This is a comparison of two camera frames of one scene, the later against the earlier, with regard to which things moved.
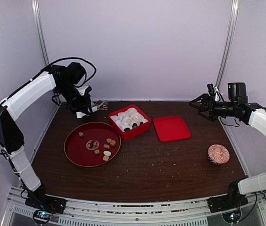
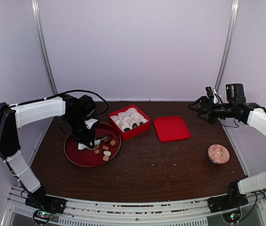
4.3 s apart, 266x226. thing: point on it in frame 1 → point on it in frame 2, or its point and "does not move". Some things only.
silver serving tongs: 100,104 → 106,136
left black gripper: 82,107 → 87,139
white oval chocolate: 136,117 does not move
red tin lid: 169,128 does not move
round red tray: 93,144 does not move
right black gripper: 205,98 does not move
